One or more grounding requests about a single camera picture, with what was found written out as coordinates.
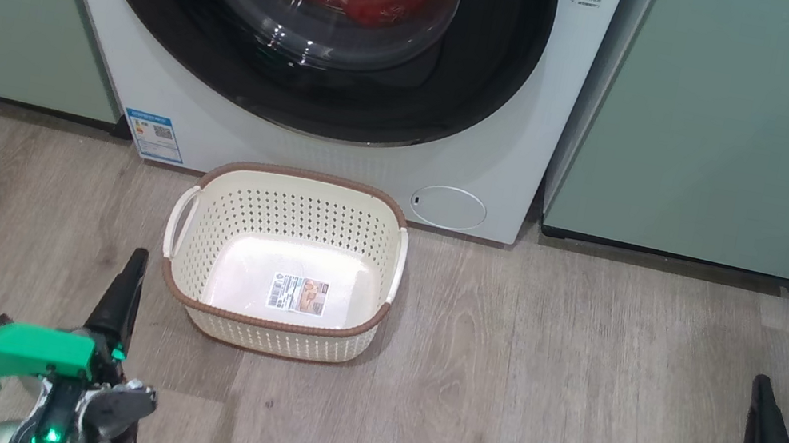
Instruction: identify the printed product label sticker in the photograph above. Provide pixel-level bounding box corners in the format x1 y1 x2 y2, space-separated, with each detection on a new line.
265 271 331 319

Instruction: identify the blue energy label sticker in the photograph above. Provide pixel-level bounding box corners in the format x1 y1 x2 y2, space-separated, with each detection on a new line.
117 107 192 166

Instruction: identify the cream perforated basket brown rim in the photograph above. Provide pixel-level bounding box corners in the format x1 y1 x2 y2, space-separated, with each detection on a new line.
146 148 419 377

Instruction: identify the round white filter cover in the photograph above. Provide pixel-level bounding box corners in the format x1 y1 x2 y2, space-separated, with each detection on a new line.
407 180 491 236

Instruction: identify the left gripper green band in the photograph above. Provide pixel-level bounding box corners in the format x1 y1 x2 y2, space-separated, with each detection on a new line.
0 223 186 443

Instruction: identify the wide pale green cabinet panel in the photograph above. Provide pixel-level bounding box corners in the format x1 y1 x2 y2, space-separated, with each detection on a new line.
538 0 789 282

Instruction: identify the dark round washing machine door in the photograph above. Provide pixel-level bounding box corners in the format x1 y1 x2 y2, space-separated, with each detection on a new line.
45 0 560 174

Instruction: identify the white front-load washing machine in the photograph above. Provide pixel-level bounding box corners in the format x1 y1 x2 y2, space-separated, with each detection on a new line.
0 0 629 260

